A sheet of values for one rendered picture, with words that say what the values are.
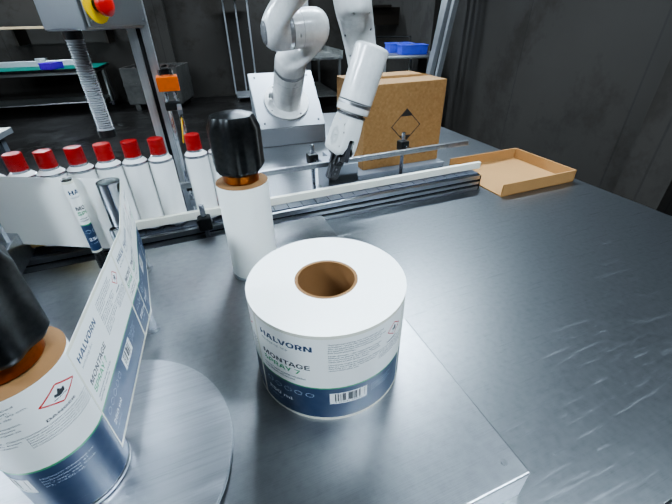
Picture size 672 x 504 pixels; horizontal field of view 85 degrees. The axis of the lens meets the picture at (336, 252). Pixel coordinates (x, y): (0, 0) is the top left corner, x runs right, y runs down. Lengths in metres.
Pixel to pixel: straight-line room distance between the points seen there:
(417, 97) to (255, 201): 0.82
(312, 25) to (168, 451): 1.26
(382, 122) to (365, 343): 0.96
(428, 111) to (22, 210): 1.13
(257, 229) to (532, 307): 0.53
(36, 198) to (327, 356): 0.66
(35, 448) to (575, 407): 0.63
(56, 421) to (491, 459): 0.43
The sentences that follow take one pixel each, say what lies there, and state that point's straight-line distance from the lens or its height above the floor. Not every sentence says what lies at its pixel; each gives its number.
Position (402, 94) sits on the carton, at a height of 1.08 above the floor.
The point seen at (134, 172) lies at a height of 1.02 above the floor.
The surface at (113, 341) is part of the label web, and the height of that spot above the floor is 1.00.
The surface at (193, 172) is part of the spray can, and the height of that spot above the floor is 1.00.
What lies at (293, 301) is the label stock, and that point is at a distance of 0.43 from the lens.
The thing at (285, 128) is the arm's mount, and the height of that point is 0.90.
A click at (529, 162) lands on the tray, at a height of 0.84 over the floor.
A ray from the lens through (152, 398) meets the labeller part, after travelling 0.56.
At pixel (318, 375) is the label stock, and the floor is 0.96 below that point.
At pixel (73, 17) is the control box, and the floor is 1.31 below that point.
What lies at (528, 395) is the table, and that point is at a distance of 0.64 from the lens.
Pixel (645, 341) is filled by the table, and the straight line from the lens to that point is 0.83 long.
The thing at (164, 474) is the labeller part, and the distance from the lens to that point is 0.50.
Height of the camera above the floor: 1.30
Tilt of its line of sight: 33 degrees down
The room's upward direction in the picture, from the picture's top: 1 degrees counter-clockwise
